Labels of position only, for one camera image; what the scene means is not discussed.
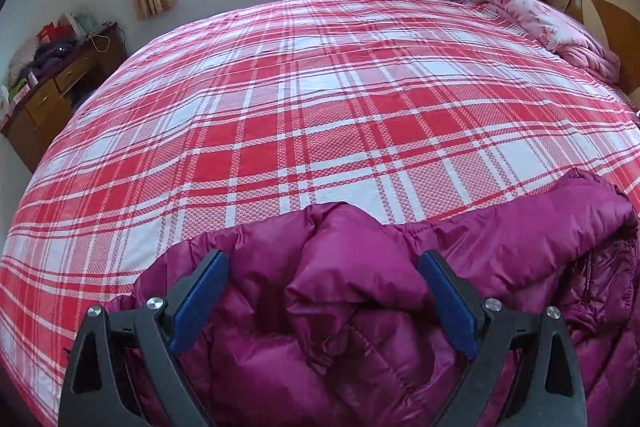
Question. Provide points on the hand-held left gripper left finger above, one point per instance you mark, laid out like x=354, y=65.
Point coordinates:
x=200, y=302

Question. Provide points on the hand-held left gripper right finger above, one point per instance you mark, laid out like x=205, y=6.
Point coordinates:
x=447, y=302

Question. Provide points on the purple down jacket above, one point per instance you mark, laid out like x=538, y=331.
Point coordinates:
x=340, y=267

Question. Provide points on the pile of clothes and bags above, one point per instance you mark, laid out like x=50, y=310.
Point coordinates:
x=45, y=57

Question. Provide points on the bed with red plaid sheet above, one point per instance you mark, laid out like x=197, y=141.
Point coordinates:
x=300, y=107

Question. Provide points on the wooden desk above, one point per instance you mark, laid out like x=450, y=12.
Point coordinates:
x=45, y=107

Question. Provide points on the pink folded quilt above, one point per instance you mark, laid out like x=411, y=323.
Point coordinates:
x=540, y=22

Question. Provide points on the wooden headboard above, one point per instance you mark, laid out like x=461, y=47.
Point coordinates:
x=610, y=7

